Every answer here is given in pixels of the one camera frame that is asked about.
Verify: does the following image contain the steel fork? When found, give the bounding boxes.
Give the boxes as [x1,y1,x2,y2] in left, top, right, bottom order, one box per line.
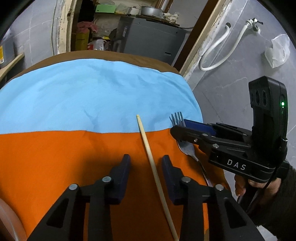
[170,112,213,187]

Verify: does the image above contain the steel pot on machine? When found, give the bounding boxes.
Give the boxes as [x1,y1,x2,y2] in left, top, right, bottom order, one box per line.
[140,6,164,19]

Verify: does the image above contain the white mesh bag on wall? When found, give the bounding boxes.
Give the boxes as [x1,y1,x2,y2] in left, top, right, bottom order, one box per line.
[264,34,290,68]

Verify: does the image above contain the yellow gas cylinder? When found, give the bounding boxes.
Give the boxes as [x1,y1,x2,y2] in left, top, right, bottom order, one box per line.
[74,21,97,51]

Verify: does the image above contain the wooden chopstick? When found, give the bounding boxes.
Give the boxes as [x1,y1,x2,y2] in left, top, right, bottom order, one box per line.
[136,114,179,240]

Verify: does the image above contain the grey washing machine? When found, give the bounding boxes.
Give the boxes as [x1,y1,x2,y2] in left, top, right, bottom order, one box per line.
[113,16,186,65]

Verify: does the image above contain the white water hose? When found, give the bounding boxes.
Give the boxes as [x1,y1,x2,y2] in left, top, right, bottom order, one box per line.
[199,17,265,72]

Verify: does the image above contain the white plastic utensil basket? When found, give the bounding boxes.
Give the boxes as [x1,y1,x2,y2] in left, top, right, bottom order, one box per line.
[1,199,27,240]

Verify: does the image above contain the right hand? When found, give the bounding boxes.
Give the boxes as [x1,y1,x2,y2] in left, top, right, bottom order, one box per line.
[234,175,281,204]

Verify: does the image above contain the striped blue orange brown cloth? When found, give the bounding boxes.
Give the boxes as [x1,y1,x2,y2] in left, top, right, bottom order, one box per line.
[1,51,228,240]

